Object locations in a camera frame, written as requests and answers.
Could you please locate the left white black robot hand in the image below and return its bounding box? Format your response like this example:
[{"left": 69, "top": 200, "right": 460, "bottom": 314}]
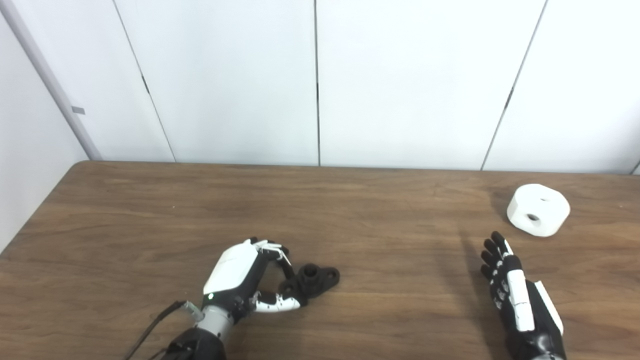
[{"left": 202, "top": 238, "right": 302, "bottom": 321}]

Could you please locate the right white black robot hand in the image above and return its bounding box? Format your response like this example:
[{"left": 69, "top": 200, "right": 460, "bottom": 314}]
[{"left": 480, "top": 231, "right": 567, "bottom": 360}]

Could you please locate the black flanged holder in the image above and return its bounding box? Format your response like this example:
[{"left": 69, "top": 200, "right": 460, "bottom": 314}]
[{"left": 279, "top": 263, "right": 341, "bottom": 307}]

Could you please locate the round white piece with hole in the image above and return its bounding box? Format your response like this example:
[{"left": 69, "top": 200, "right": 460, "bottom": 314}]
[{"left": 506, "top": 183, "right": 571, "bottom": 238}]

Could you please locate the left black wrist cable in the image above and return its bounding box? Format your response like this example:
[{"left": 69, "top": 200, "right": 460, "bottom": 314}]
[{"left": 124, "top": 300, "right": 206, "bottom": 360}]

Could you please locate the grey wall corner strip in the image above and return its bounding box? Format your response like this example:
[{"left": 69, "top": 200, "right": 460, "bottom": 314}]
[{"left": 0, "top": 0, "right": 103, "bottom": 161}]

